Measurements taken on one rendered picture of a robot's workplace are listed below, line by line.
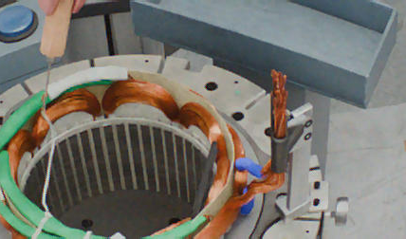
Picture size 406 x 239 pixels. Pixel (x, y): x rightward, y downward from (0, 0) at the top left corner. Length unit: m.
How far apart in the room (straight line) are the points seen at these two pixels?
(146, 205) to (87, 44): 0.42
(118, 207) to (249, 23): 0.24
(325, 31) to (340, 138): 0.26
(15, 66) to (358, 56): 0.33
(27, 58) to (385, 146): 0.46
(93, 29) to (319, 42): 0.35
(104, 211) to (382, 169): 0.44
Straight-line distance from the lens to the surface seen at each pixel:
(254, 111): 0.95
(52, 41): 0.75
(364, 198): 1.29
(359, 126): 1.37
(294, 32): 1.12
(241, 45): 1.07
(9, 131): 0.88
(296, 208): 0.86
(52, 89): 0.89
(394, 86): 2.52
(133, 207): 0.99
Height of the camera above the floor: 1.78
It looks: 45 degrees down
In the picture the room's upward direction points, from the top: 7 degrees counter-clockwise
